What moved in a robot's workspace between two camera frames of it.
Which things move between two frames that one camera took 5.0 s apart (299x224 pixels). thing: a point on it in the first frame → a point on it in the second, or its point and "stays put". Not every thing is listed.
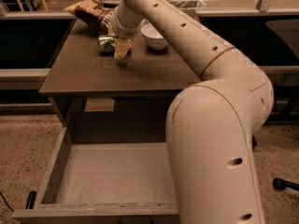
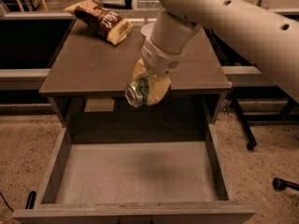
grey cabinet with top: [102, 99] stays put
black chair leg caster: [280, 184] stays put
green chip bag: [106, 45] → [136, 92]
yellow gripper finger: [121, 48] → [158, 88]
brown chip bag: [92, 11] stays put
